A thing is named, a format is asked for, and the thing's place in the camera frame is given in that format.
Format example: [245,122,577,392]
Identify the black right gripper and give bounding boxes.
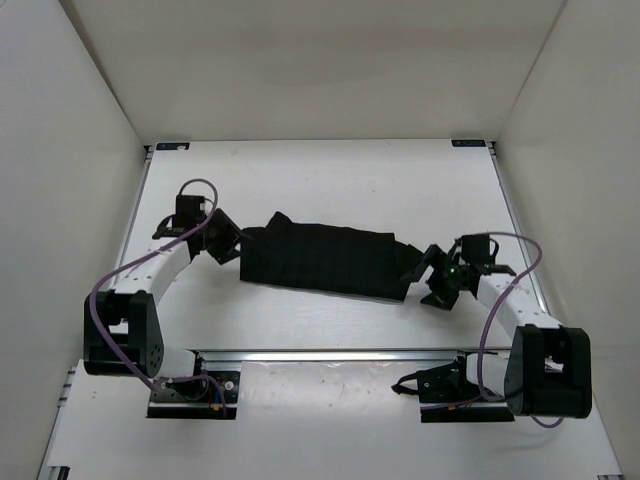
[400,245,464,310]

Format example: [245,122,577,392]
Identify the black pleated skirt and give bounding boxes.
[240,212,422,301]

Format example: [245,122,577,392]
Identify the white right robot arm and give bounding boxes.
[391,234,592,428]

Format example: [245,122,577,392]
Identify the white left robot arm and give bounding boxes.
[83,208,241,398]

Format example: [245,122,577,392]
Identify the blue label sticker left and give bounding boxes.
[155,142,190,151]

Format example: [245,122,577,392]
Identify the blue label sticker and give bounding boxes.
[451,139,486,148]
[155,142,190,151]

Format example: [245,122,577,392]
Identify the blue label sticker right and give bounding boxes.
[451,139,486,148]

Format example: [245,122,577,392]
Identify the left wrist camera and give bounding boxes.
[172,194,206,230]

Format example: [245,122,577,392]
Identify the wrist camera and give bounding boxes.
[459,233,500,265]
[172,194,206,230]

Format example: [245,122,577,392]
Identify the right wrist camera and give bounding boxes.
[459,233,500,265]

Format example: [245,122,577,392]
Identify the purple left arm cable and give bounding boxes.
[91,178,227,419]

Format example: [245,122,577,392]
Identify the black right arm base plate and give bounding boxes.
[391,354,515,424]

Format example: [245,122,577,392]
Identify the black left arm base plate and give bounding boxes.
[146,354,241,421]

